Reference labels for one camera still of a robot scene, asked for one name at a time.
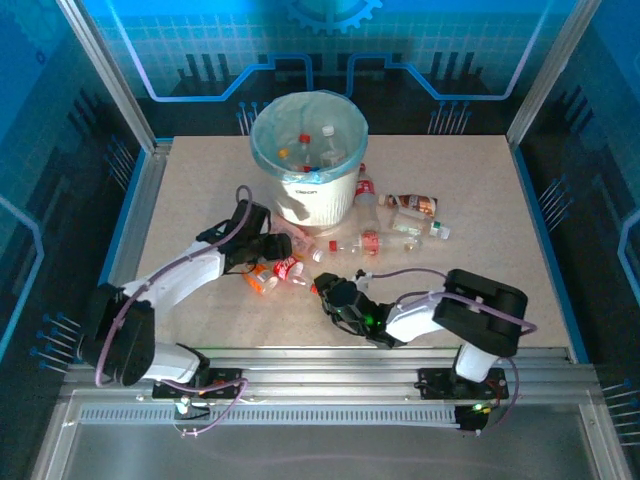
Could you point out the pink drink bottle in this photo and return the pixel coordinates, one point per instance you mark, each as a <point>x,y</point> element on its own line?
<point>302,243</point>

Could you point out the long clear bottle red label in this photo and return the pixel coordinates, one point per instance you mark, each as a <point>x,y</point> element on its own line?
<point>370,242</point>

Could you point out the small cola bottle red label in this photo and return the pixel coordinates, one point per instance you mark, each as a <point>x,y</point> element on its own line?
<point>286,267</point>

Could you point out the orange drink bottle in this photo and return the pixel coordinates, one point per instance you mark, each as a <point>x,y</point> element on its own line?
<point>259,280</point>

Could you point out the clear bottle yellow cap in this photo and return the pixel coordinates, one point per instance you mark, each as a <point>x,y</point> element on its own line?
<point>283,152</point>

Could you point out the tall cola bottle red cap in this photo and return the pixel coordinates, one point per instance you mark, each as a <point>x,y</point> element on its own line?
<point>365,187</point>

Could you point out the small clear bottle green band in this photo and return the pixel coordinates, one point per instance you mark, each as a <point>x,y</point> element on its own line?
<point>440,229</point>

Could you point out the brown label drink bottle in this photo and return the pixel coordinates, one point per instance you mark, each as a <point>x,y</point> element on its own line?
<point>417,204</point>

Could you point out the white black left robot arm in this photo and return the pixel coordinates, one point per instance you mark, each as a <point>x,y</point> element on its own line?
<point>175,280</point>

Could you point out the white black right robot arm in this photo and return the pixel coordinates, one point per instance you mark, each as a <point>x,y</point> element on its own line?
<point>480,305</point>

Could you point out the white plastic bin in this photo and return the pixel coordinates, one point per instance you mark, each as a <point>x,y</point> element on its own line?
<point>320,200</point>

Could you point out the white bin with blue liner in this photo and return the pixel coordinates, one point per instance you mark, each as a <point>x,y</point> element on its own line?
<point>280,115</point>

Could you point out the clear bottle red cap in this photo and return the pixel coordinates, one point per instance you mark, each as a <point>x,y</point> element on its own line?
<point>304,138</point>

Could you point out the clear bottle white cap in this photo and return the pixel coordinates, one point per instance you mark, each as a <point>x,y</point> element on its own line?
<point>327,131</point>

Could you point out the circuit board with lights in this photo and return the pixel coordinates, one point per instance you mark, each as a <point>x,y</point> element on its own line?
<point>470,420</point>

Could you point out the small circuit board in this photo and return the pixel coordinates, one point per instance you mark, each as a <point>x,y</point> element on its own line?
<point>184,406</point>

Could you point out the aluminium front rail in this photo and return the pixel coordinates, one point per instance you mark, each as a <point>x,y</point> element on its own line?
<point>325,365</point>

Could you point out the aluminium side rail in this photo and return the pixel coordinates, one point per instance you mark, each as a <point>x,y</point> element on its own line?
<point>145,200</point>

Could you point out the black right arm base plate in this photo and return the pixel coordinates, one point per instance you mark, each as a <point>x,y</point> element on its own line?
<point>435,382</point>

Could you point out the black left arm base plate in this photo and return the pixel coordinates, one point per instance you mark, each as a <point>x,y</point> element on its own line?
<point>225,375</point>

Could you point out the aluminium frame post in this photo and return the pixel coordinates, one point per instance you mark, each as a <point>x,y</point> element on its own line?
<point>550,75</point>
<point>105,75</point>

